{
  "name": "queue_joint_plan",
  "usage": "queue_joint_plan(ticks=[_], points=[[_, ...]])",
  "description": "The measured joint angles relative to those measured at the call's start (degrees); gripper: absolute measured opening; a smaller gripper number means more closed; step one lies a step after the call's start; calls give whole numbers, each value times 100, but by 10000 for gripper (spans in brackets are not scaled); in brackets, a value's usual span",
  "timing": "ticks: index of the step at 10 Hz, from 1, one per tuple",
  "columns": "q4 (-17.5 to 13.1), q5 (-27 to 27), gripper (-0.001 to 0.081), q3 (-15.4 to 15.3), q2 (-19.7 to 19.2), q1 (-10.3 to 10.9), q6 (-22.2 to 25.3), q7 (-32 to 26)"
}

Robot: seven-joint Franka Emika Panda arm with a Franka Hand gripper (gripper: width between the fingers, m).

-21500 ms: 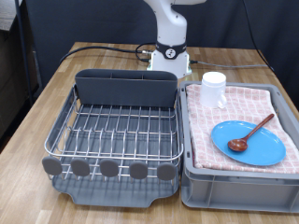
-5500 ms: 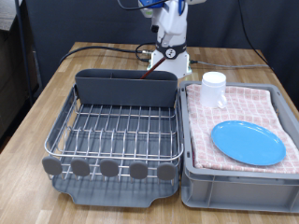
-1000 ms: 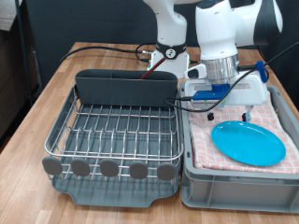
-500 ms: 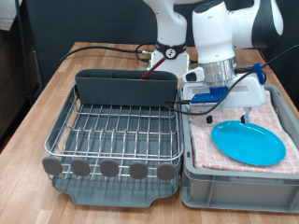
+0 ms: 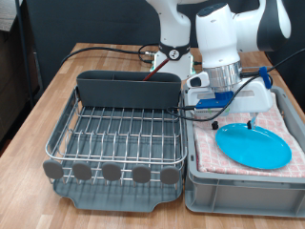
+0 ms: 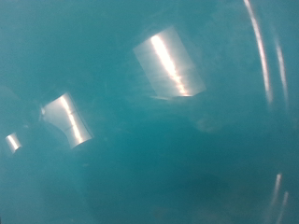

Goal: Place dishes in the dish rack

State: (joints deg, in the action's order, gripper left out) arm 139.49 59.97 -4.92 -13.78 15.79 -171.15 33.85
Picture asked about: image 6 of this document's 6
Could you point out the blue plastic plate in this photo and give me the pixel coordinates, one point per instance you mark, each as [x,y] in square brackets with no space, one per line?
[149,124]

